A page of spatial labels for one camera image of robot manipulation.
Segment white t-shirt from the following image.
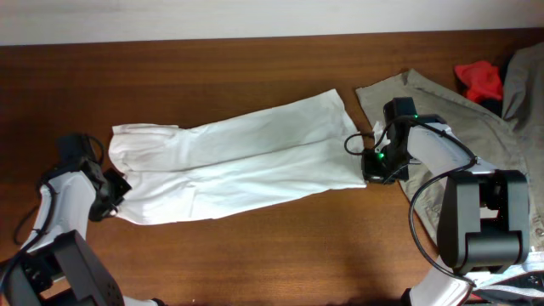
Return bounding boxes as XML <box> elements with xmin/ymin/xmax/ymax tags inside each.
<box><xmin>109</xmin><ymin>90</ymin><xmax>366</xmax><ymax>225</ymax></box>

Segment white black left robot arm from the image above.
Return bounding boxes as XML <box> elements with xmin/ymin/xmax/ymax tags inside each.
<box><xmin>1</xmin><ymin>161</ymin><xmax>141</xmax><ymax>306</ymax></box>

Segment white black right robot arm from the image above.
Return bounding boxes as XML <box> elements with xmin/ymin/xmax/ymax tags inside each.
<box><xmin>369</xmin><ymin>115</ymin><xmax>530</xmax><ymax>305</ymax></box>

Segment dark navy cloth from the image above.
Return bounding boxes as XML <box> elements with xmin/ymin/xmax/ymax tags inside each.
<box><xmin>479</xmin><ymin>54</ymin><xmax>513</xmax><ymax>117</ymax></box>

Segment khaki grey shorts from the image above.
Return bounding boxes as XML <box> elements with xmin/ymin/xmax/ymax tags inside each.
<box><xmin>355</xmin><ymin>41</ymin><xmax>544</xmax><ymax>256</ymax></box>

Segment red cloth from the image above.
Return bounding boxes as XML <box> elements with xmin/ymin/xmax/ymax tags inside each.
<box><xmin>454</xmin><ymin>60</ymin><xmax>503</xmax><ymax>104</ymax></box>

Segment grey striped garment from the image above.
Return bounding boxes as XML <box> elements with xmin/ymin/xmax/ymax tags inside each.
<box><xmin>466</xmin><ymin>251</ymin><xmax>543</xmax><ymax>305</ymax></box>

